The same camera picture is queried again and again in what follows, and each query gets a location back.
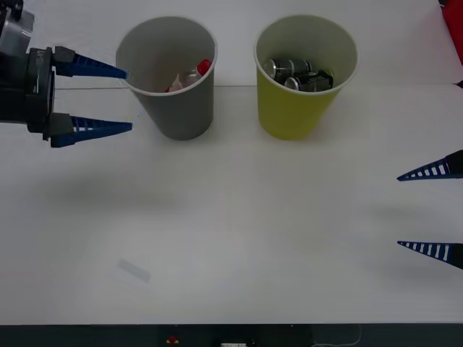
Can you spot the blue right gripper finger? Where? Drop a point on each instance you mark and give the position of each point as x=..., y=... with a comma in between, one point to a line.
x=450, y=168
x=454, y=253

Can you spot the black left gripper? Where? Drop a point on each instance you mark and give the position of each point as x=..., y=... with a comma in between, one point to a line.
x=36, y=94

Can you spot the clear bottle with red cap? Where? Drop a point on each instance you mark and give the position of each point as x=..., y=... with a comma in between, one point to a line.
x=203, y=67

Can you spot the grey plastic bin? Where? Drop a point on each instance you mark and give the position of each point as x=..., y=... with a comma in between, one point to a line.
x=181, y=115

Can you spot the red chair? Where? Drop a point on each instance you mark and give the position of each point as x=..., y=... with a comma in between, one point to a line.
x=456, y=25

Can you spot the black drink can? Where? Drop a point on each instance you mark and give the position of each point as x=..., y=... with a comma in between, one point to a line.
x=313, y=82
x=285, y=66

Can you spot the yellow-green plastic bin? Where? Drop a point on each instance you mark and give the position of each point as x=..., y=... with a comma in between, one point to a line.
x=289, y=112

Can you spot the red emergency button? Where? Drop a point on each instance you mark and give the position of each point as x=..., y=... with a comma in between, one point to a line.
x=171, y=339

